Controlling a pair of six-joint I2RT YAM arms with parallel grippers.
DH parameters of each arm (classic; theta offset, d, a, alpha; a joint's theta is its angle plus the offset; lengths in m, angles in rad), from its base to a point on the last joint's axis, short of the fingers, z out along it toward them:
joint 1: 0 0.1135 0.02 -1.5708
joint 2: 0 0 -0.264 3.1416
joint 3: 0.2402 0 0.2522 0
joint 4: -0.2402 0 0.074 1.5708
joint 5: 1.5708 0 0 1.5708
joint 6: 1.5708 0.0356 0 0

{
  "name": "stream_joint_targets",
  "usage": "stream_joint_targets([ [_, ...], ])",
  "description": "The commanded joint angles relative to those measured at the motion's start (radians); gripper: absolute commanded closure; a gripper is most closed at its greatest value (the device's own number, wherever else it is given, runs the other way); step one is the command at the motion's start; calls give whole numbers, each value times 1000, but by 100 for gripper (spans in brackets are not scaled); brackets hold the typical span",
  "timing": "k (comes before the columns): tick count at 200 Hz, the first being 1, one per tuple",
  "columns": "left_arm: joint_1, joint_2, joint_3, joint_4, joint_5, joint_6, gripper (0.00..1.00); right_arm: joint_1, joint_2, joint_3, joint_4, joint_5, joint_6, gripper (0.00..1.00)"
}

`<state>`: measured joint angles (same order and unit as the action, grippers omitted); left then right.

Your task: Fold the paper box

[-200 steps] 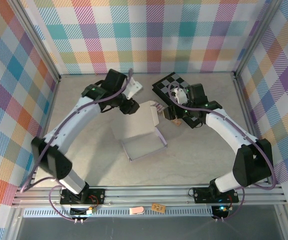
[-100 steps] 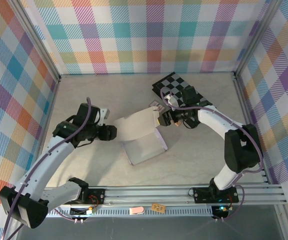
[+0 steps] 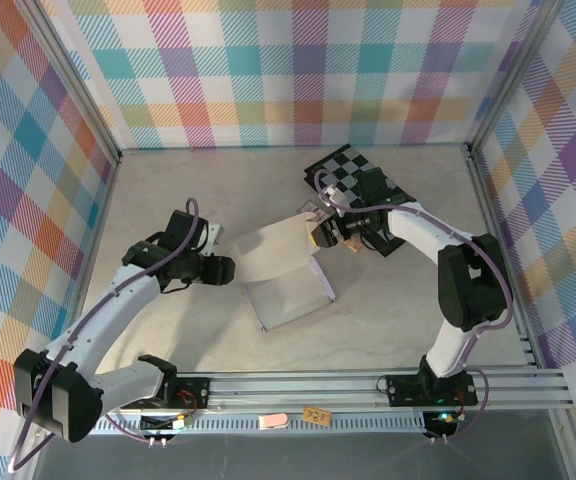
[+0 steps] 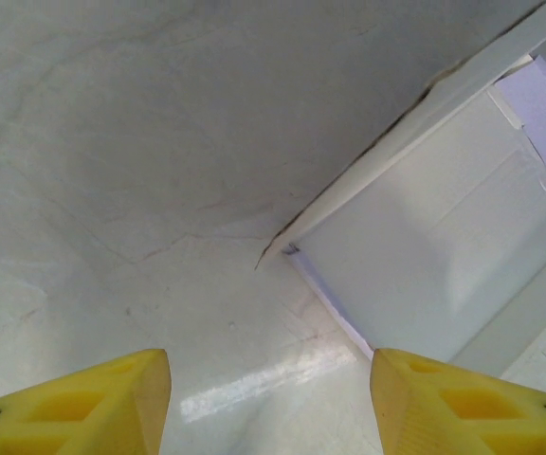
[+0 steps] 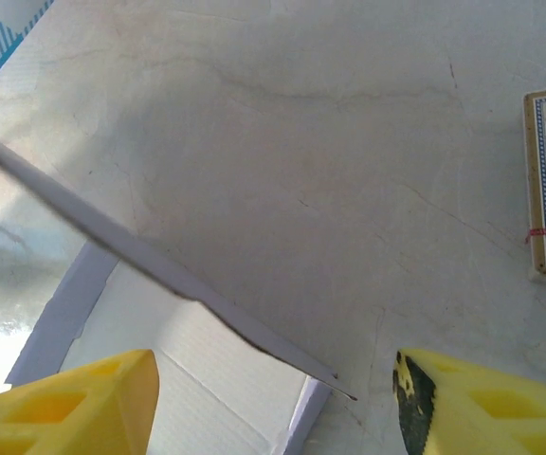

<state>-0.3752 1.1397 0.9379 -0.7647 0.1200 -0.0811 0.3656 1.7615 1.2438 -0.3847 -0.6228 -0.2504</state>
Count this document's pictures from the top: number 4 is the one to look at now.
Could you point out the purple paper box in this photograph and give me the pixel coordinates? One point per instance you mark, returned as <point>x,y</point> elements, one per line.
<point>420,227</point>

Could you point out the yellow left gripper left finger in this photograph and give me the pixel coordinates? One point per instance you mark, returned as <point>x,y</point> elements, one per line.
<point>78,412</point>

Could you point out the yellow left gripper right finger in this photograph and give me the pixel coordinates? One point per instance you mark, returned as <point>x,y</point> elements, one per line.
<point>467,407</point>

